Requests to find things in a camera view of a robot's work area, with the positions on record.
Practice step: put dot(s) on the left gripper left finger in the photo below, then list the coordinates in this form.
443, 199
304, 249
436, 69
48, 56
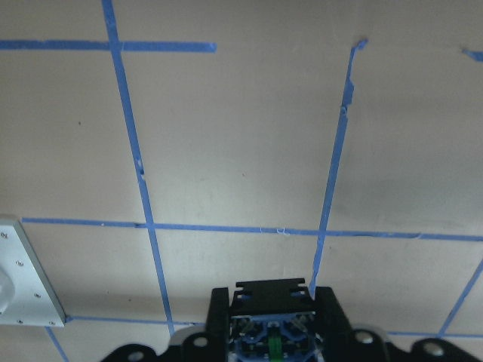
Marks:
212, 343

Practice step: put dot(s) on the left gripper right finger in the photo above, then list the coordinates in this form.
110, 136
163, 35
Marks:
340, 340

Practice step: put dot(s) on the red emergency stop button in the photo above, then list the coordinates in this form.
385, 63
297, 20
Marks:
272, 320

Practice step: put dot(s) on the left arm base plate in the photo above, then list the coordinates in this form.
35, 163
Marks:
27, 296

